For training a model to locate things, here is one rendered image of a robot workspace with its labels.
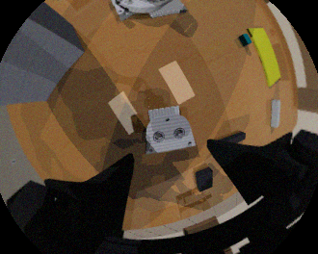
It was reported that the yellow flat plate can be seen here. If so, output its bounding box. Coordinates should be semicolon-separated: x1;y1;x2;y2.
247;28;281;88

